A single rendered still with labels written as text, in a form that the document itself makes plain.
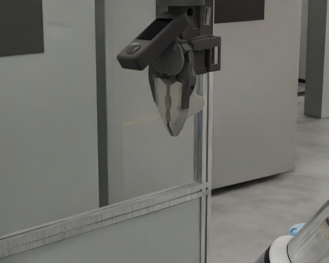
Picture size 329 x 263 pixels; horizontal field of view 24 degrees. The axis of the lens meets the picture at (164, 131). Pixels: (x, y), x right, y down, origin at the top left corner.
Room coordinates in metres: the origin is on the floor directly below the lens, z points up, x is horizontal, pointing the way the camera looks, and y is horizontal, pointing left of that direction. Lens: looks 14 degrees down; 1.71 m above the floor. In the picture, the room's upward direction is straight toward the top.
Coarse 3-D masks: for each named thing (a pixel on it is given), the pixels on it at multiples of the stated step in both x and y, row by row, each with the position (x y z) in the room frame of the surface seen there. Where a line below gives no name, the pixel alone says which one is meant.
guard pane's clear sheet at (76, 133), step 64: (0, 0) 1.75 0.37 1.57; (64, 0) 1.86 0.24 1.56; (128, 0) 2.00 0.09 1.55; (0, 64) 1.74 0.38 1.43; (64, 64) 1.86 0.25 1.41; (0, 128) 1.73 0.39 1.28; (64, 128) 1.85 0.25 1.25; (128, 128) 1.99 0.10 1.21; (192, 128) 2.15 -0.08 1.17; (0, 192) 1.73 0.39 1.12; (64, 192) 1.85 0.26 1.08; (128, 192) 1.99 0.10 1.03
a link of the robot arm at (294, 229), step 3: (294, 225) 1.13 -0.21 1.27; (297, 225) 1.13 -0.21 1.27; (300, 225) 1.13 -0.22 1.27; (291, 228) 1.12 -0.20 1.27; (294, 228) 1.12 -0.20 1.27; (297, 228) 1.11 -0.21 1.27; (300, 228) 1.12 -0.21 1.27; (291, 231) 1.11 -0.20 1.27; (294, 231) 1.10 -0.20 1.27; (297, 231) 1.10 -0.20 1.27; (291, 234) 1.10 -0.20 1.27; (294, 234) 1.09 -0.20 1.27
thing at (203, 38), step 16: (160, 0) 1.12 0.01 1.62; (176, 0) 1.11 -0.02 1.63; (192, 0) 1.11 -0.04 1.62; (208, 0) 1.15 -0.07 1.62; (192, 16) 1.14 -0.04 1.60; (208, 16) 1.15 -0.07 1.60; (192, 32) 1.14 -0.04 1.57; (208, 32) 1.15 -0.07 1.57; (176, 48) 1.10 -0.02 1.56; (192, 48) 1.11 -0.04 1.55; (208, 48) 1.13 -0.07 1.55; (160, 64) 1.13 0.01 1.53; (176, 64) 1.10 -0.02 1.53; (208, 64) 1.14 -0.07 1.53
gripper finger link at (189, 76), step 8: (184, 64) 1.10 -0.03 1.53; (192, 64) 1.09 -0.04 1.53; (184, 72) 1.10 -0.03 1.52; (192, 72) 1.10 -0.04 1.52; (184, 80) 1.10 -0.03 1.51; (192, 80) 1.09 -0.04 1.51; (184, 88) 1.10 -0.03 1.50; (192, 88) 1.10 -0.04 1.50; (184, 96) 1.10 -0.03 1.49; (184, 104) 1.10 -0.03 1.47
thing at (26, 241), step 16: (208, 80) 2.17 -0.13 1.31; (208, 96) 2.17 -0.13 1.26; (208, 112) 2.17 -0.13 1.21; (208, 128) 2.17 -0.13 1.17; (208, 144) 2.17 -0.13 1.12; (208, 160) 2.17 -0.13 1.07; (208, 176) 2.17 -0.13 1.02; (176, 192) 2.09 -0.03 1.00; (192, 192) 2.14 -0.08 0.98; (208, 192) 2.17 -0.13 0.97; (112, 208) 1.94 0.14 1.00; (128, 208) 1.97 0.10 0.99; (144, 208) 2.01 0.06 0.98; (160, 208) 2.05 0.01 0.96; (208, 208) 2.17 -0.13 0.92; (64, 224) 1.83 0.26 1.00; (80, 224) 1.86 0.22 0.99; (96, 224) 1.89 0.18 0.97; (208, 224) 2.18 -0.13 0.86; (0, 240) 1.72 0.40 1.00; (16, 240) 1.73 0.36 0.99; (32, 240) 1.77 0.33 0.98; (48, 240) 1.79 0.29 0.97; (208, 240) 2.18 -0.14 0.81; (0, 256) 1.70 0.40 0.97; (208, 256) 2.18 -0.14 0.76
